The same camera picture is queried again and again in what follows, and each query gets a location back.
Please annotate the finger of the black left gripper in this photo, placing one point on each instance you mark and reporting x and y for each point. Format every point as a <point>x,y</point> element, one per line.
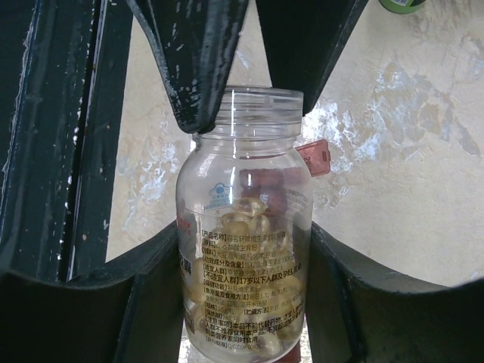
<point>193,43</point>
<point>303,41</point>

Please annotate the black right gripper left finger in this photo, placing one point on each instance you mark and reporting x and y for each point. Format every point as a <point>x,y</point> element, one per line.
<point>128,310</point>

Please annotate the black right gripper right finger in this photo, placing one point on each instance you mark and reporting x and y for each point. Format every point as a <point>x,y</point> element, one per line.
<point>358,310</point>

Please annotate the red weekly pill organizer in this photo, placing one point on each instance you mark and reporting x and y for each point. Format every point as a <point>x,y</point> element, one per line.
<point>285,187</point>

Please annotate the clear pill bottle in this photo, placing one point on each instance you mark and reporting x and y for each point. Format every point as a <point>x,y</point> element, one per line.
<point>244,274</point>

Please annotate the green cylindrical can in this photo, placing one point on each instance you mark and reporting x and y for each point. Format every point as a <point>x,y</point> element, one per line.
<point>402,6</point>

